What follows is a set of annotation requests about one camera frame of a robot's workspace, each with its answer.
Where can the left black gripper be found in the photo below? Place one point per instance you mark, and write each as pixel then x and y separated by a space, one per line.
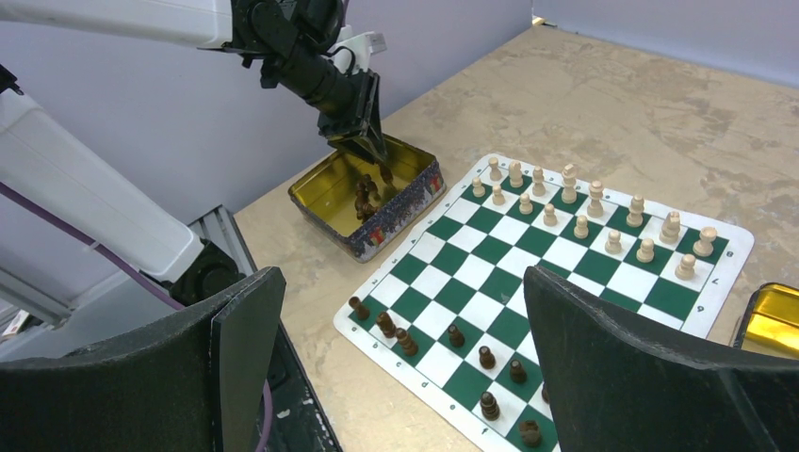
pixel 349 116

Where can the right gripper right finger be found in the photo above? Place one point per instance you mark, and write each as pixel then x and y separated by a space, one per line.
pixel 619 381

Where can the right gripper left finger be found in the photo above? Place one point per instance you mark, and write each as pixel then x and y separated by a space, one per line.
pixel 190 381

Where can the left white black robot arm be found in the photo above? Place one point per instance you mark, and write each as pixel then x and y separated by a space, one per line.
pixel 305 46

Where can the dark pieces in tray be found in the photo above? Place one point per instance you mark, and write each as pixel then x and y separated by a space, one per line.
pixel 369 197

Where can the white chess pieces row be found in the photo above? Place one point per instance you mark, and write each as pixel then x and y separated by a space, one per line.
pixel 514 217

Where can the green white chess board mat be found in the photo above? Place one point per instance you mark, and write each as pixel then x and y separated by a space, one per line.
pixel 473 309

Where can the left gold tin tray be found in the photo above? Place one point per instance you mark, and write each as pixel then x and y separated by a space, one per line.
pixel 325 195

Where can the gold tin tray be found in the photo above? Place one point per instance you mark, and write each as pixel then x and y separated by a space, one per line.
pixel 325 195
pixel 769 324

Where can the right gold tin tray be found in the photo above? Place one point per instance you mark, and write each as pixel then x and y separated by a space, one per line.
pixel 769 324

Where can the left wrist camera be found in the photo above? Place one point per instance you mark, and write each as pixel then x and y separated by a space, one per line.
pixel 352 53

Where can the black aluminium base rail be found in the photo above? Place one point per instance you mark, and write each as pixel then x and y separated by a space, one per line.
pixel 294 419

